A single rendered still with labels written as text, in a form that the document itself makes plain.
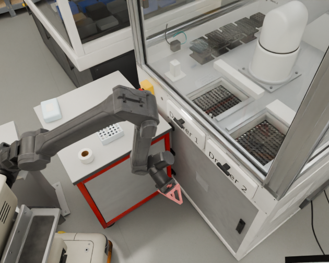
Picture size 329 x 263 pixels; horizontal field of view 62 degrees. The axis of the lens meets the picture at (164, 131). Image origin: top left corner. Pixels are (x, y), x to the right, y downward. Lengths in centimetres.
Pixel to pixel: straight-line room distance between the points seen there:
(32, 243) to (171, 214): 123
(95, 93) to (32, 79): 172
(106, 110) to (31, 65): 297
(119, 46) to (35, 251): 135
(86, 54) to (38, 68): 173
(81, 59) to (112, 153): 69
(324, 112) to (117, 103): 50
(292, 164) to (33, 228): 84
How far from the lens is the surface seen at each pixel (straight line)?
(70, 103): 174
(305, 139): 83
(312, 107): 76
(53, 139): 80
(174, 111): 136
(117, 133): 144
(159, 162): 103
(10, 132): 174
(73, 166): 143
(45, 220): 101
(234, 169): 117
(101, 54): 187
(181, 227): 201
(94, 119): 70
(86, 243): 177
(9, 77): 356
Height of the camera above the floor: 189
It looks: 51 degrees down
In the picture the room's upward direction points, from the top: 4 degrees counter-clockwise
